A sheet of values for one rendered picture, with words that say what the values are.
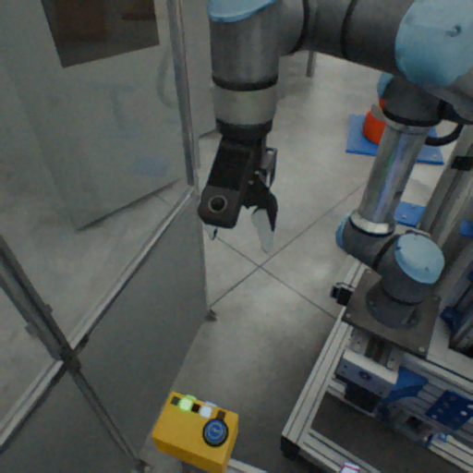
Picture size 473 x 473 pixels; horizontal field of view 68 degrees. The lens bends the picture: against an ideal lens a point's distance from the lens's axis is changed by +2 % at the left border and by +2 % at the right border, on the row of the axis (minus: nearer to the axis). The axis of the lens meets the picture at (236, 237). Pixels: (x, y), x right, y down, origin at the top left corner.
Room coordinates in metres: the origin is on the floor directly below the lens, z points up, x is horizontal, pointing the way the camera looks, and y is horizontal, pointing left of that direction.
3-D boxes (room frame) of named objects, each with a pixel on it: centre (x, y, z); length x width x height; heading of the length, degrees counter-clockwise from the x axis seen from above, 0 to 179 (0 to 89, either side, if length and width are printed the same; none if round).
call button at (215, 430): (0.26, 0.04, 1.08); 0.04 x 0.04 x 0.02
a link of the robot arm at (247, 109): (0.42, -0.01, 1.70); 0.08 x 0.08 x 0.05
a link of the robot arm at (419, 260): (0.60, -0.44, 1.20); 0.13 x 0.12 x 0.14; 39
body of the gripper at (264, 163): (0.42, -0.01, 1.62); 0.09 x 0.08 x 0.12; 161
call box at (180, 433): (0.27, 0.09, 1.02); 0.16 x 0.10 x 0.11; 71
